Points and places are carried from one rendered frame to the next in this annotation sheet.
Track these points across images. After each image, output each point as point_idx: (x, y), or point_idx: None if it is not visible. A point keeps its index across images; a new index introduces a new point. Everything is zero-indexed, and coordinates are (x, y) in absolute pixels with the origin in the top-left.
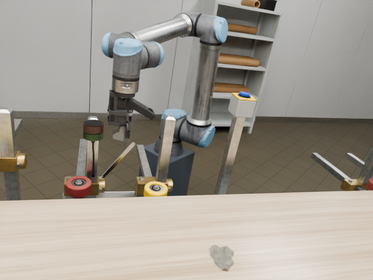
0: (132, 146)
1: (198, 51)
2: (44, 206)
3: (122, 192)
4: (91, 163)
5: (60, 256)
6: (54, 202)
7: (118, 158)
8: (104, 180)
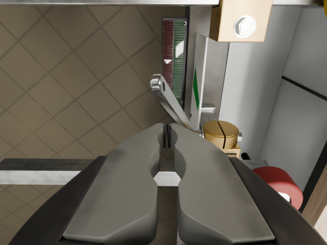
0: (166, 87)
1: None
2: (326, 240)
3: (204, 71)
4: None
5: None
6: (321, 231)
7: (183, 124)
8: (227, 138)
